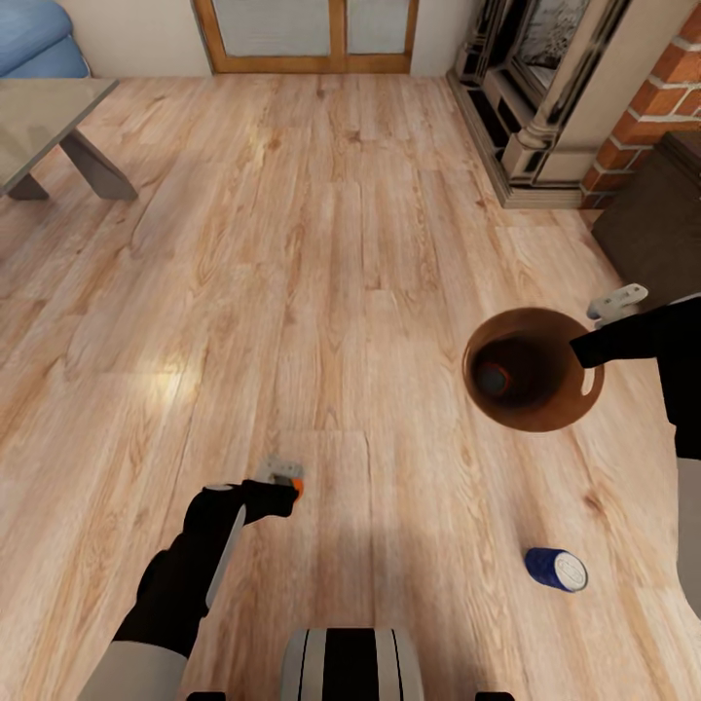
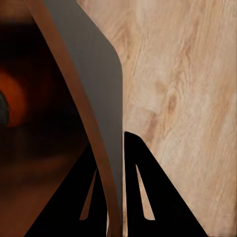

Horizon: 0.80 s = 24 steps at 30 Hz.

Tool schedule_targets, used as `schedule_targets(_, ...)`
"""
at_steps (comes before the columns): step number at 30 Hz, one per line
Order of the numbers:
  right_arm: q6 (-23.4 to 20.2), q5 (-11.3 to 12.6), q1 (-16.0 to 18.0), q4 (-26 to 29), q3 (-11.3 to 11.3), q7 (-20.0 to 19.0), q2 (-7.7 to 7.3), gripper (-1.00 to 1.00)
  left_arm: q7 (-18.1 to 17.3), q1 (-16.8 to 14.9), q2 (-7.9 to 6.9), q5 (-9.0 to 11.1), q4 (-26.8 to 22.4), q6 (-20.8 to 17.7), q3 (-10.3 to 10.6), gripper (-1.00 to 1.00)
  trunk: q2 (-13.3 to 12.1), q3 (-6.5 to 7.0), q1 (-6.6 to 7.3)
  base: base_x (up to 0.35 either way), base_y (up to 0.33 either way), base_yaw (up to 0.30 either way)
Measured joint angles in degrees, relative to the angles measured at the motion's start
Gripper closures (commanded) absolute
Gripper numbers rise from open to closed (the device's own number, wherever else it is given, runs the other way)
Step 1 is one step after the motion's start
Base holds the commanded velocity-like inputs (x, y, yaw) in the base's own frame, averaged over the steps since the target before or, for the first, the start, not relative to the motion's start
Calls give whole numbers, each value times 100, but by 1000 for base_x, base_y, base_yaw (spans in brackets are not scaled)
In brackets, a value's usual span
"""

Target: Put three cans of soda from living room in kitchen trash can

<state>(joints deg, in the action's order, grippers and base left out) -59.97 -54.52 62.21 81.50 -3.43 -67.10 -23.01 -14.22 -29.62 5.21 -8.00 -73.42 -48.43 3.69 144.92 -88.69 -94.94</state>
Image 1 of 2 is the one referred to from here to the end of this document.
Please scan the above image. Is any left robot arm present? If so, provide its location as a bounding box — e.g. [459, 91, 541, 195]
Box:
[77, 459, 305, 701]

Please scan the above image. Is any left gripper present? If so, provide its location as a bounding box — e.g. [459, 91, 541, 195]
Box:
[242, 478, 299, 520]

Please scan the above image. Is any can of soda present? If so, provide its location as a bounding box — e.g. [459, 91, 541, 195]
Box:
[525, 547, 589, 593]
[274, 476, 304, 501]
[476, 360, 511, 397]

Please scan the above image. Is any trash can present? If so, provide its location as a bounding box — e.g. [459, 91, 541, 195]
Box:
[461, 307, 605, 434]

